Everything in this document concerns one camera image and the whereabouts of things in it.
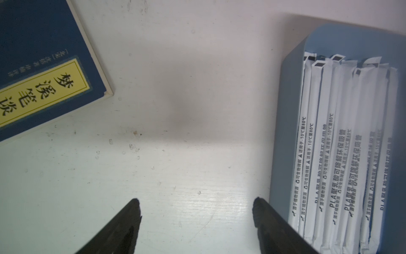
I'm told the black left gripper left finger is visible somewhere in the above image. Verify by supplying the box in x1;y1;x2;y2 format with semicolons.
77;199;142;254

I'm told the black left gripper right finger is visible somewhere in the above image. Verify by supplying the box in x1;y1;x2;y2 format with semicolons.
252;197;317;254

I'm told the straw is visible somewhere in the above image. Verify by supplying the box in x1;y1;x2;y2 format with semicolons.
304;60;327;244
369;67;399;254
321;60;357;254
333;64;378;254
298;52;316;237
288;52;314;231
313;54;345;252
359;63;389;254

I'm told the blue storage tray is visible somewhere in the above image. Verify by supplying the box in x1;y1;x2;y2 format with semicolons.
269;24;406;254

